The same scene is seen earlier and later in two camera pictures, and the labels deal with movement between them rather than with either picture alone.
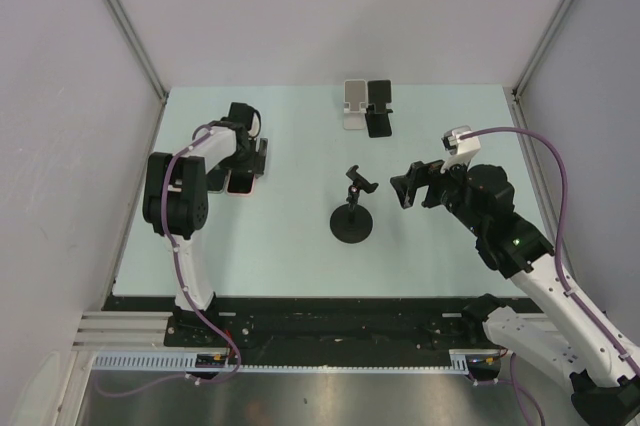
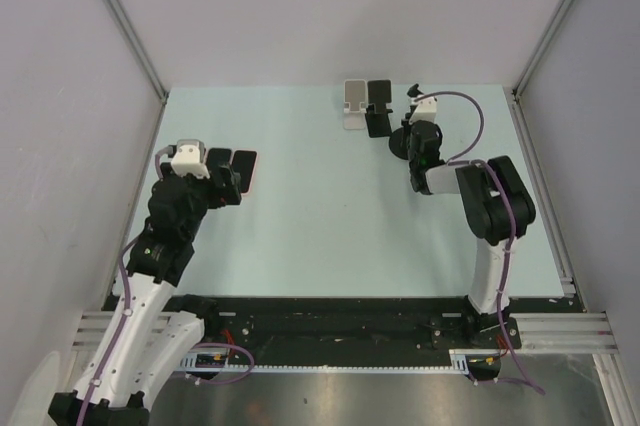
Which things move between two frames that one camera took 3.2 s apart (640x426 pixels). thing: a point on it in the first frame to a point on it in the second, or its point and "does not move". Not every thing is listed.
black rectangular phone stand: x=379 y=94 does not move
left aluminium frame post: x=122 y=18 does not move
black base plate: x=327 y=324 does not move
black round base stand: x=352 y=222 to x=399 y=138
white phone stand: x=355 y=104 does not move
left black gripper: x=255 y=162 to x=226 y=194
